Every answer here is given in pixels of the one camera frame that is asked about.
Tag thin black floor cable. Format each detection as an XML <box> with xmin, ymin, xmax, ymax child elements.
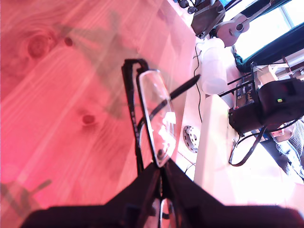
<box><xmin>193</xmin><ymin>42</ymin><xmax>203</xmax><ymax>123</ymax></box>

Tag thick black sleeved cable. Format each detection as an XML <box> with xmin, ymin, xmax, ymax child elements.
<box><xmin>228</xmin><ymin>125</ymin><xmax>268</xmax><ymax>167</ymax></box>

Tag black thin-framed glasses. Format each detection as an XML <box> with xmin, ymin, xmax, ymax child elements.
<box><xmin>121</xmin><ymin>58</ymin><xmax>202</xmax><ymax>228</ymax></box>

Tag white perforated disc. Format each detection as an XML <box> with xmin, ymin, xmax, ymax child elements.
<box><xmin>182</xmin><ymin>125</ymin><xmax>199</xmax><ymax>153</ymax></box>

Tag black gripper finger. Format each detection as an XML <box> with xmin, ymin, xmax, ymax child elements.
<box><xmin>163</xmin><ymin>159</ymin><xmax>224</xmax><ymax>228</ymax></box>
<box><xmin>106</xmin><ymin>163</ymin><xmax>163</xmax><ymax>228</ymax></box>

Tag white plastic jug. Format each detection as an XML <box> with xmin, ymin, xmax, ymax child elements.
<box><xmin>196</xmin><ymin>38</ymin><xmax>228</xmax><ymax>95</ymax></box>

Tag small wooden guitar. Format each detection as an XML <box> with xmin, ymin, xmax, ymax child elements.
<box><xmin>216</xmin><ymin>0</ymin><xmax>285</xmax><ymax>48</ymax></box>

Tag person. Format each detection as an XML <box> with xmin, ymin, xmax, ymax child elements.
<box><xmin>273</xmin><ymin>118</ymin><xmax>304</xmax><ymax>184</ymax></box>

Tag dark teal curtain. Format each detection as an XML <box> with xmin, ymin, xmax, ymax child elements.
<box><xmin>234</xmin><ymin>22</ymin><xmax>304</xmax><ymax>73</ymax></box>

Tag black box speaker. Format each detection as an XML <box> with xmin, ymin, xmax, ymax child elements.
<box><xmin>191</xmin><ymin>0</ymin><xmax>226</xmax><ymax>39</ymax></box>

